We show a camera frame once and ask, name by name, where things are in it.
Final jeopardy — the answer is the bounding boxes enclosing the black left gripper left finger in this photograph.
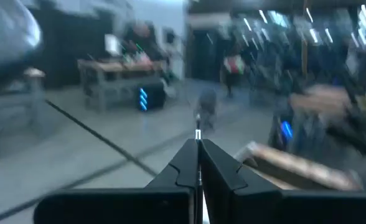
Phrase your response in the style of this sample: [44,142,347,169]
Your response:
[144,138,200,224]

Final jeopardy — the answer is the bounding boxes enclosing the grey office chair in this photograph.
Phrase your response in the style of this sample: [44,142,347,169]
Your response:
[195,88,218,130]

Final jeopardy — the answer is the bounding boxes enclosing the wooden workbench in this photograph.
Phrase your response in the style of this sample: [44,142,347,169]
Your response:
[77,57,168,113]

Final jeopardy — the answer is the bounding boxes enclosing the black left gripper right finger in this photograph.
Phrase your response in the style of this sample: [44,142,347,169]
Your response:
[200,138,282,224]

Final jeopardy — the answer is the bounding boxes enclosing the black computer blue lights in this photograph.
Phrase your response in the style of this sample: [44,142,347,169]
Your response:
[138,81,167,112]

